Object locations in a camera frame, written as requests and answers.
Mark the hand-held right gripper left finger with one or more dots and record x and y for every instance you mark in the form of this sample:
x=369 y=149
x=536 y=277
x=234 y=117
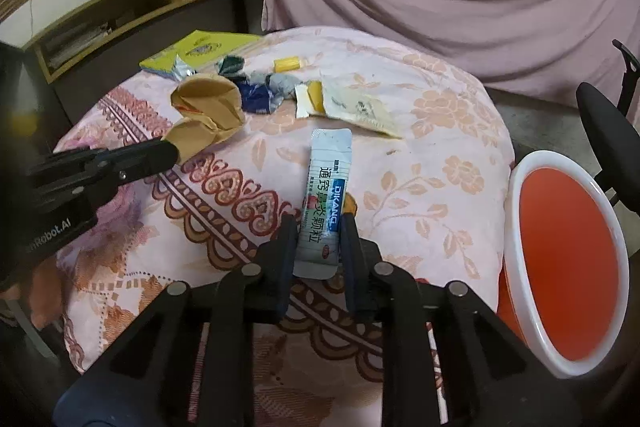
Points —
x=285 y=262

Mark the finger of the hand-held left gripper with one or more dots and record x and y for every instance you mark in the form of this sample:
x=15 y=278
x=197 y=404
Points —
x=135 y=162

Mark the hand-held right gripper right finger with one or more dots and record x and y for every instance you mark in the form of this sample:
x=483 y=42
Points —
x=351 y=267

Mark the white blue sachet packet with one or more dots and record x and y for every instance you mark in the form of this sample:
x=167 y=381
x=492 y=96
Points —
x=324 y=187

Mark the tan wrapper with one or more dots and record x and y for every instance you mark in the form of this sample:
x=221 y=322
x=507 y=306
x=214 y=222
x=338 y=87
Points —
x=210 y=102

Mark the orange bin with white rim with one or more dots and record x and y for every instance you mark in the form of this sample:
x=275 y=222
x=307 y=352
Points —
x=565 y=257

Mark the silver foil wrapper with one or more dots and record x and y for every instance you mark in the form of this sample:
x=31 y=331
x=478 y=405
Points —
x=181 y=68

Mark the pink floral tablecloth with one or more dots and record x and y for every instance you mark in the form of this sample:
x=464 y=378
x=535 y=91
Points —
x=440 y=187

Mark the stack of shelved books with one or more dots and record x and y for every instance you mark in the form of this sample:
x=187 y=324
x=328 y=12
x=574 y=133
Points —
x=75 y=42

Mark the dark green wrapper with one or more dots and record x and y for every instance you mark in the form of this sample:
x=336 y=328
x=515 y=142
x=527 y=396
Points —
x=230 y=65

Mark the crumpled blue wrapper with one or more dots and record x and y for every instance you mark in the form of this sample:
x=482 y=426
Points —
x=255 y=97

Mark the yellow book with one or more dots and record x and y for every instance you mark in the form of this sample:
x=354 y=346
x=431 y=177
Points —
x=210 y=44

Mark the clear plastic packet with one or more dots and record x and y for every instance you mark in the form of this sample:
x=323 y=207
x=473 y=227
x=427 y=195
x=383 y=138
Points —
x=360 y=107

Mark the white and yellow wrapper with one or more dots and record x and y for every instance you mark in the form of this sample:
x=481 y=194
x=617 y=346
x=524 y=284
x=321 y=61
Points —
x=307 y=99

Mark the crumpled grey wrapper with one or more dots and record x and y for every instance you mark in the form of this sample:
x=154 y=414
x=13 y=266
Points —
x=282 y=84

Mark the small yellow eraser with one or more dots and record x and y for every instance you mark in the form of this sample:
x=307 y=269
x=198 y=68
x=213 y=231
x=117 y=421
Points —
x=289 y=64

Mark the black office chair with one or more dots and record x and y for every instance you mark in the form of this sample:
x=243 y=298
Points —
x=600 y=107

